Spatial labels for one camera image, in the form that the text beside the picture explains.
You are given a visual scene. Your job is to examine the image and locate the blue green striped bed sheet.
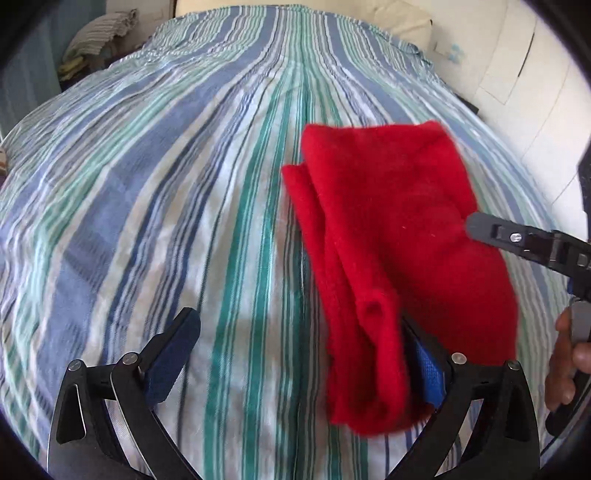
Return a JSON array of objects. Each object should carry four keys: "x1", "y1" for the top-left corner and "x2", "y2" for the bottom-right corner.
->
[{"x1": 0, "y1": 4, "x2": 561, "y2": 480}]

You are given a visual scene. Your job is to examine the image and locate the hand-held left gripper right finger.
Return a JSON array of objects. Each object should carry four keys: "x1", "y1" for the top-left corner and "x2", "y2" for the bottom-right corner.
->
[{"x1": 387, "y1": 316, "x2": 542, "y2": 480}]

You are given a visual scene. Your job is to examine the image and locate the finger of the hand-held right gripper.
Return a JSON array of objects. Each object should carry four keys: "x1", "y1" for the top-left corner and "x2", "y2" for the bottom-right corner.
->
[{"x1": 465, "y1": 211, "x2": 556, "y2": 269}]

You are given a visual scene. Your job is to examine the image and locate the blue curtain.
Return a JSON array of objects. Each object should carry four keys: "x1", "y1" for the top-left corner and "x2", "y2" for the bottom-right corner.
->
[{"x1": 0, "y1": 0, "x2": 108, "y2": 153}]

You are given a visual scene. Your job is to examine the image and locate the red towel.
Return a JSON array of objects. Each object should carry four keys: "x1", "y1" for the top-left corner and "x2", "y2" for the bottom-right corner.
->
[{"x1": 281, "y1": 121, "x2": 519, "y2": 437}]

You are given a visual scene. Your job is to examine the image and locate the pile of striped clothes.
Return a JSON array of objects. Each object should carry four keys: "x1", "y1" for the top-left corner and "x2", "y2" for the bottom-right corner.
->
[{"x1": 59, "y1": 9, "x2": 140, "y2": 80}]

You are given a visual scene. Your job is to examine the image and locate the white built-in wardrobe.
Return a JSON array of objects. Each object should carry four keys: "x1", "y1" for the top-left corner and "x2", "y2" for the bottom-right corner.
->
[{"x1": 475, "y1": 0, "x2": 591, "y2": 234}]

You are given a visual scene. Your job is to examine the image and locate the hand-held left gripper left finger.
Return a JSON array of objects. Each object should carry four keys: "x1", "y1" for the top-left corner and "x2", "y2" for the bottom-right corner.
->
[{"x1": 46, "y1": 307, "x2": 202, "y2": 480}]

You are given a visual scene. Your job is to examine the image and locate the person's right hand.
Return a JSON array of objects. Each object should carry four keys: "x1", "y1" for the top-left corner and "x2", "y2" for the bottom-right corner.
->
[{"x1": 544, "y1": 305, "x2": 591, "y2": 412}]

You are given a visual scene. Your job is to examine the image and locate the dark wooden nightstand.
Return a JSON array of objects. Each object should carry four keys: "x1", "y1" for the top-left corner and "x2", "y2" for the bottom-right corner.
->
[{"x1": 454, "y1": 92, "x2": 482, "y2": 115}]

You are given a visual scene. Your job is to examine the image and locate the white wall socket panel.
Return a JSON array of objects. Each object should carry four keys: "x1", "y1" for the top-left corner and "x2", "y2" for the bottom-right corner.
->
[{"x1": 433, "y1": 39, "x2": 463, "y2": 64}]

